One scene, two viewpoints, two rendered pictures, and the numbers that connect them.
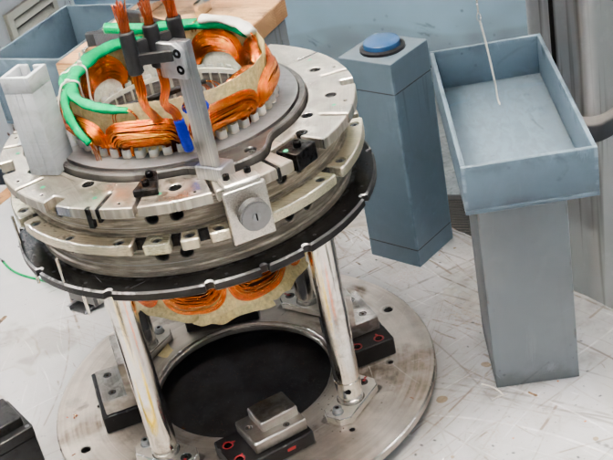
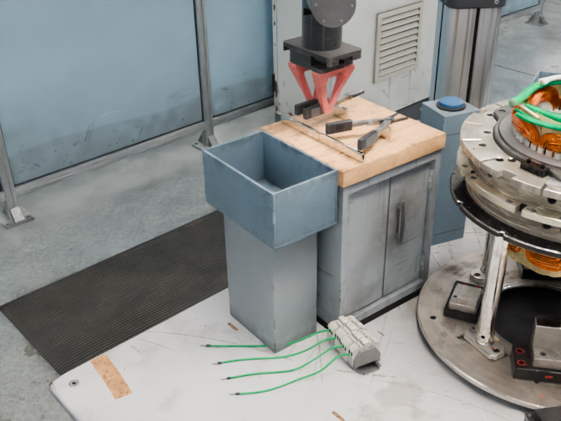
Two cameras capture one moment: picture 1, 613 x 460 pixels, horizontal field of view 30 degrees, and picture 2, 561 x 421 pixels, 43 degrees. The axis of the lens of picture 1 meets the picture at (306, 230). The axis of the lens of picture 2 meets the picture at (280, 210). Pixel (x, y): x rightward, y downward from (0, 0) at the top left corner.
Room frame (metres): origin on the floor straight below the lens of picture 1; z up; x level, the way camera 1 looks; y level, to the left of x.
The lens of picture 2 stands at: (0.97, 1.04, 1.50)
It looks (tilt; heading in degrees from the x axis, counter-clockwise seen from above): 30 degrees down; 294
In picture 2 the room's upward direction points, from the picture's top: 1 degrees counter-clockwise
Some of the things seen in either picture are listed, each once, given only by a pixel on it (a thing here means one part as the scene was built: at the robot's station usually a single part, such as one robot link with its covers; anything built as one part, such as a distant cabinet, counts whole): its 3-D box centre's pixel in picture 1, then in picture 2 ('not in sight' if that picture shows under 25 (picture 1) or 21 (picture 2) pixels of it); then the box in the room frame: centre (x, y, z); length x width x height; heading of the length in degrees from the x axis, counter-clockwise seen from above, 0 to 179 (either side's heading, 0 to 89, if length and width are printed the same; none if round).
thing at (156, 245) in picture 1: (159, 244); not in sight; (0.79, 0.12, 1.05); 0.02 x 0.02 x 0.01; 80
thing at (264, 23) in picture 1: (174, 39); (351, 137); (1.26, 0.10, 1.05); 0.20 x 0.19 x 0.02; 60
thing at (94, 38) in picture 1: (104, 37); (366, 139); (1.21, 0.18, 1.09); 0.04 x 0.01 x 0.02; 75
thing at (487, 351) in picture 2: (147, 348); (483, 342); (1.02, 0.19, 0.81); 0.07 x 0.03 x 0.01; 142
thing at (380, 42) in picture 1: (381, 42); (451, 102); (1.15, -0.12, 1.04); 0.04 x 0.04 x 0.01
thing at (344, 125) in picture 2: (130, 16); (338, 126); (1.26, 0.15, 1.09); 0.04 x 0.01 x 0.02; 45
